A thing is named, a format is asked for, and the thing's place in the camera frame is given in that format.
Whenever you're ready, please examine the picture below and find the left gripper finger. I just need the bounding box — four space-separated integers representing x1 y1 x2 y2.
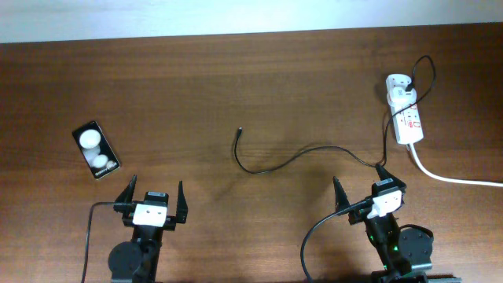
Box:
113 175 138 213
175 181 188 224

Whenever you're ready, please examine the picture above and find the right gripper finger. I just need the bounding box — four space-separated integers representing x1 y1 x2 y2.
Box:
376 164 405 187
332 177 350 212

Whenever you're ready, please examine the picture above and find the black smartphone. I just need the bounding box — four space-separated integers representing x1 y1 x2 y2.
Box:
72 120 121 180

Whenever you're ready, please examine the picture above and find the black charging cable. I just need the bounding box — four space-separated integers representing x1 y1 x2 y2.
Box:
233 55 437 175

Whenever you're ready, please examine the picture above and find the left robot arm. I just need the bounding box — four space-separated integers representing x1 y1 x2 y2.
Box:
108 176 189 283

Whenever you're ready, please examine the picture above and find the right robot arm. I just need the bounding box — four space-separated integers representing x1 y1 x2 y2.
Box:
333 165 434 282

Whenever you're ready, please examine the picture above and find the white USB charger plug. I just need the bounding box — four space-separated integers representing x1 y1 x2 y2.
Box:
387 86 417 107

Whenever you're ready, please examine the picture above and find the white power strip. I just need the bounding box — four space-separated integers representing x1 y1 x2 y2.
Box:
385 74 424 145

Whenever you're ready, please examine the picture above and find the white power strip cord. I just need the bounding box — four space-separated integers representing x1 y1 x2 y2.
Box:
406 142 503 188

